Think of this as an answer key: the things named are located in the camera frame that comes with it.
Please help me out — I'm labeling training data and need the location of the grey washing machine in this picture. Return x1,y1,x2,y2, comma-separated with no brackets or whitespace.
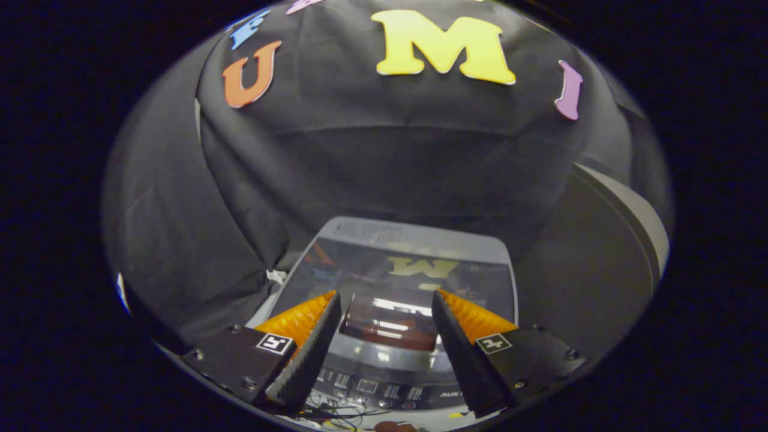
246,216,521,422

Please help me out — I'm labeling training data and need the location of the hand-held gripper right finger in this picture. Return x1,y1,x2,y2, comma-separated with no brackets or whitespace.
431,289,589,419

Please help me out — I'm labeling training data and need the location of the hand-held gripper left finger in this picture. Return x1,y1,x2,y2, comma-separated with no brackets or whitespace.
179,290,343,413

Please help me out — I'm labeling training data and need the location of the black cable bundle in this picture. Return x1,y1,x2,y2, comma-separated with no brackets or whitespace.
287,401,376,431

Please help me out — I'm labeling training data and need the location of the black backdrop cloth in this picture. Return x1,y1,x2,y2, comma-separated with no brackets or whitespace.
101,0,673,347

